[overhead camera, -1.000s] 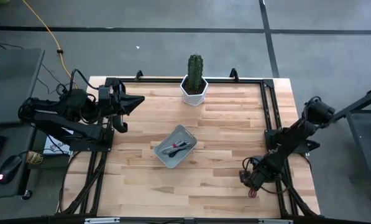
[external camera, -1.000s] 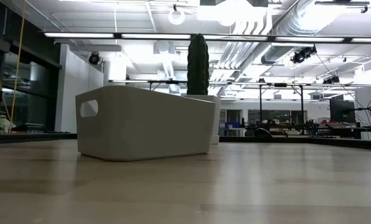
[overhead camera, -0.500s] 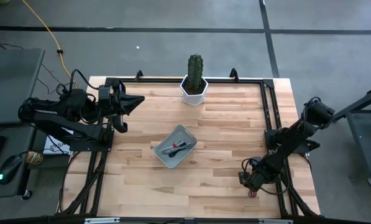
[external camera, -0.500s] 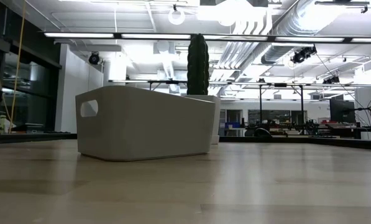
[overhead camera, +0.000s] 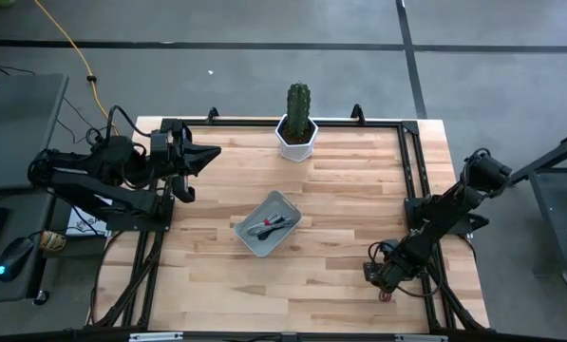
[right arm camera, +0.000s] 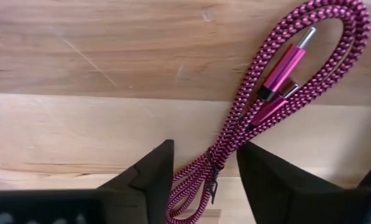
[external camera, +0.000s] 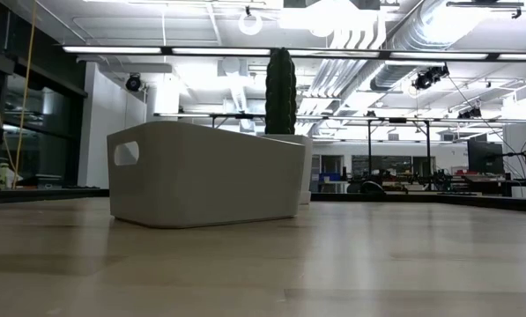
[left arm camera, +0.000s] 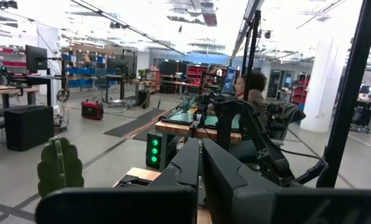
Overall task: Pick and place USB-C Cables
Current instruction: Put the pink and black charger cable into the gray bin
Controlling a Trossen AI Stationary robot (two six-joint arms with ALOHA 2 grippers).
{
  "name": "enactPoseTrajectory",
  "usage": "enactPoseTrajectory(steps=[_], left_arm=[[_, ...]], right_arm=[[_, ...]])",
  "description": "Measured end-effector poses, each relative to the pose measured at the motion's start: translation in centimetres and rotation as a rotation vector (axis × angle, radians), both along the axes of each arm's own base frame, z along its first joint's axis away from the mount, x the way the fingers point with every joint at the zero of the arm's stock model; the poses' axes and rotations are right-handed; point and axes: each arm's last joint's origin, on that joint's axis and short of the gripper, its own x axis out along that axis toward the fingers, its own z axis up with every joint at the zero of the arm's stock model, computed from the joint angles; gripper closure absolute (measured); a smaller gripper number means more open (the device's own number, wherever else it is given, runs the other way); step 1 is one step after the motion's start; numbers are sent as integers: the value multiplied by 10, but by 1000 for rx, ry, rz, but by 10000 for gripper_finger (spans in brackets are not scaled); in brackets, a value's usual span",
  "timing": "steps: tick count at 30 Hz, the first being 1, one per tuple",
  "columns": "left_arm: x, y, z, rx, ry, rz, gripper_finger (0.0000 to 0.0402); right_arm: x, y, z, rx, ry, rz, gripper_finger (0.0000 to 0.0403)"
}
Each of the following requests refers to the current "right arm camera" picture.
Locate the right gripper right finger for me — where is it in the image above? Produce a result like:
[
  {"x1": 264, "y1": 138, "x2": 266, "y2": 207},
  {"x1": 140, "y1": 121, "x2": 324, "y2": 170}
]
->
[{"x1": 236, "y1": 141, "x2": 371, "y2": 224}]

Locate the black cable tie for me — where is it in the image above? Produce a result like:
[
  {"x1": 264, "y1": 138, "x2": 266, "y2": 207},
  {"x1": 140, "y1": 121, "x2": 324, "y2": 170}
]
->
[{"x1": 206, "y1": 149, "x2": 225, "y2": 205}]

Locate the braided USB-C cable bundle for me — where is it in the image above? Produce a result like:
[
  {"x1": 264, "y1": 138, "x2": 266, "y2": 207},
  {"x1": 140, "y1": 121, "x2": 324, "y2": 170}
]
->
[{"x1": 164, "y1": 0, "x2": 371, "y2": 224}]

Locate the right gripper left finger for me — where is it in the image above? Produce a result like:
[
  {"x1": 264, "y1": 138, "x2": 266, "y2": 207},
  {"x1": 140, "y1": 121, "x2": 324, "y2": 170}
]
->
[{"x1": 96, "y1": 139, "x2": 175, "y2": 224}]

